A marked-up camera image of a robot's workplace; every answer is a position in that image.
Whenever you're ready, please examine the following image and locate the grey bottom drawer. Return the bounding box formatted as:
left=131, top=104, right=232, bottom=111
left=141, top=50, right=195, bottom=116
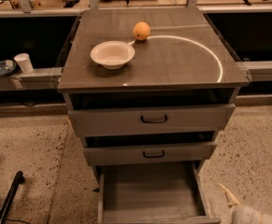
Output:
left=97, top=161, right=221, bottom=224

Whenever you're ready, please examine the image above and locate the white paper cup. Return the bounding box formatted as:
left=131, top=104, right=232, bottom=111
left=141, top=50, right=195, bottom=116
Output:
left=14, top=53, right=34, bottom=74

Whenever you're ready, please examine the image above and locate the white bowl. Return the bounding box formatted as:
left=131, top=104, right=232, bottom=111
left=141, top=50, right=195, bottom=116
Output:
left=90, top=41, right=136, bottom=69

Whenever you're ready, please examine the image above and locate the grey top drawer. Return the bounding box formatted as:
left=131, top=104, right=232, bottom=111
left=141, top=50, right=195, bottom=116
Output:
left=68, top=104, right=235, bottom=137

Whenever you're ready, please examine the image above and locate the black stand leg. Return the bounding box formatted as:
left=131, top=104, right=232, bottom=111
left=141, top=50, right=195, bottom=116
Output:
left=0, top=171, right=24, bottom=224

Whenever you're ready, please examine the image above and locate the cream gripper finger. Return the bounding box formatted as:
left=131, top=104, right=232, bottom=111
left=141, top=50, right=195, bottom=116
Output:
left=219, top=183, right=240, bottom=207

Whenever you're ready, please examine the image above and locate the grey drawer cabinet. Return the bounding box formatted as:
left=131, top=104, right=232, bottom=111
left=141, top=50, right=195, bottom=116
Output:
left=56, top=7, right=251, bottom=185

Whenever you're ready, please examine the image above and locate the grey drawer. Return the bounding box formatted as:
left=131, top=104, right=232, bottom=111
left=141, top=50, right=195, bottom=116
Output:
left=97, top=161, right=221, bottom=224
left=84, top=142, right=217, bottom=166
left=68, top=104, right=235, bottom=137

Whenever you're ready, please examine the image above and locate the grey middle drawer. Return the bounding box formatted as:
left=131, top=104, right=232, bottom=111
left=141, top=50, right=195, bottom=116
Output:
left=84, top=142, right=217, bottom=166

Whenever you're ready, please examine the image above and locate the orange fruit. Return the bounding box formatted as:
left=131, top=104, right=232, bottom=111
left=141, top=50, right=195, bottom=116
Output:
left=133, top=21, right=150, bottom=41

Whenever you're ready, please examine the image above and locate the grey metal rail shelf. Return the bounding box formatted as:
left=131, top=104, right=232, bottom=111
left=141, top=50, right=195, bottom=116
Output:
left=0, top=67, right=63, bottom=91

